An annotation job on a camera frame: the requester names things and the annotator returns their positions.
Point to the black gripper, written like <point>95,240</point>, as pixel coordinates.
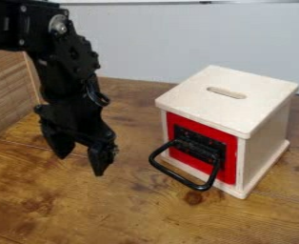
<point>71,121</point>

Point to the black metal drawer handle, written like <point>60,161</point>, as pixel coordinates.
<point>189,168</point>

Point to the red drawer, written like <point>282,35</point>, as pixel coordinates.
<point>227,173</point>

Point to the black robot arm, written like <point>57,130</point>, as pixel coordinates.
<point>36,26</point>

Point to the wooden slatted panel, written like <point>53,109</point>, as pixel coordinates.
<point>19,87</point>

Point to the light wooden box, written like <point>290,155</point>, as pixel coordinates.
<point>243,104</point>

